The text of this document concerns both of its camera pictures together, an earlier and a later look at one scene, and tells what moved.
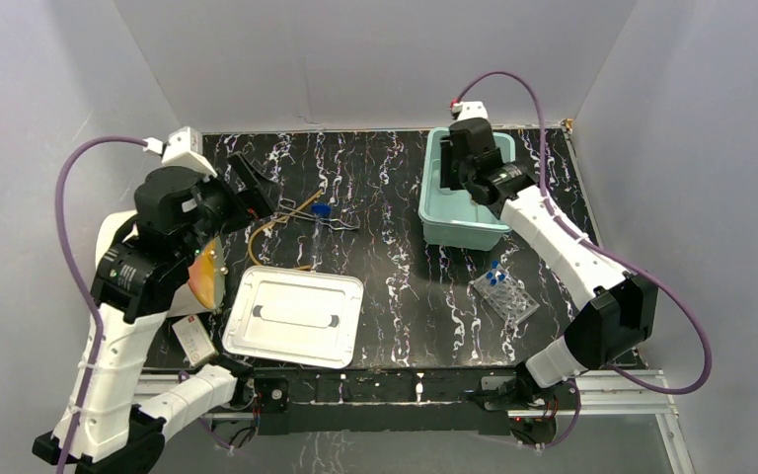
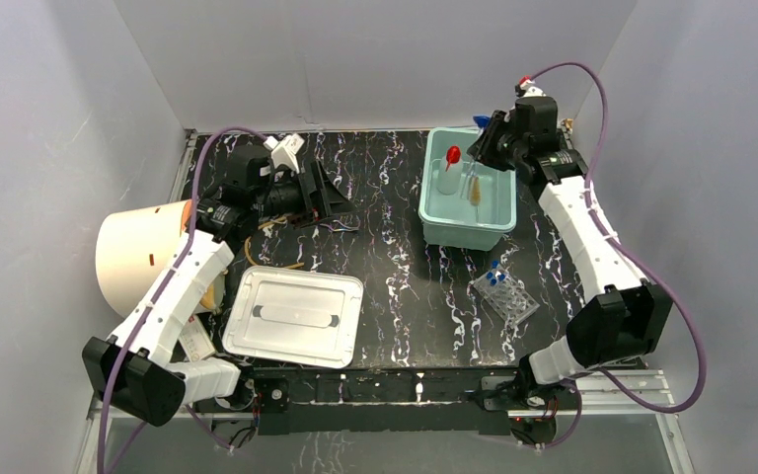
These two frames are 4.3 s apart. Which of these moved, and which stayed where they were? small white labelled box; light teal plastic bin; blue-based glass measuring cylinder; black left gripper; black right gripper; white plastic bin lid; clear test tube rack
Moved: black left gripper; black right gripper; blue-based glass measuring cylinder
Stayed: small white labelled box; light teal plastic bin; white plastic bin lid; clear test tube rack
